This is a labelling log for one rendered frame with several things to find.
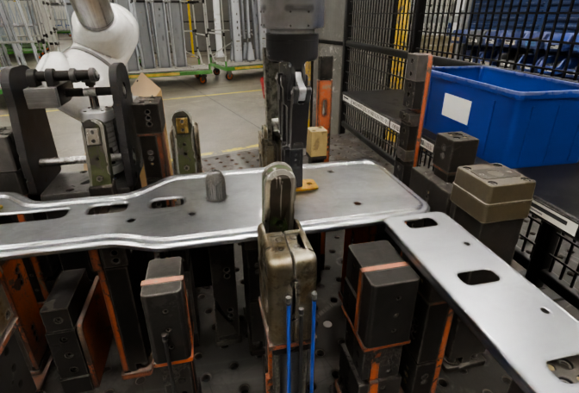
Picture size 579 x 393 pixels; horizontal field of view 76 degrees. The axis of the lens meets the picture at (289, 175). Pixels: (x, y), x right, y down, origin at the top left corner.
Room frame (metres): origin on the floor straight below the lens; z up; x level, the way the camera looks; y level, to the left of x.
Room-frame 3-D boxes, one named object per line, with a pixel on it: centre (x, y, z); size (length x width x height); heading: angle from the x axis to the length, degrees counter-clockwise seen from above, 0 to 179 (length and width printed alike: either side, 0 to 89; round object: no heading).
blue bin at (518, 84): (0.74, -0.41, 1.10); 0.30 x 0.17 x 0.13; 11
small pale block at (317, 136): (0.70, -0.05, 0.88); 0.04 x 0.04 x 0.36; 13
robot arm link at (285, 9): (0.56, 0.00, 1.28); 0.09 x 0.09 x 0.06
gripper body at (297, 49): (0.56, 0.00, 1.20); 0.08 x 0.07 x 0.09; 13
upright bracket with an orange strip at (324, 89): (0.73, -0.07, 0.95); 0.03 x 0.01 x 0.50; 103
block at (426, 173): (0.61, -0.26, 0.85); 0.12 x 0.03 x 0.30; 13
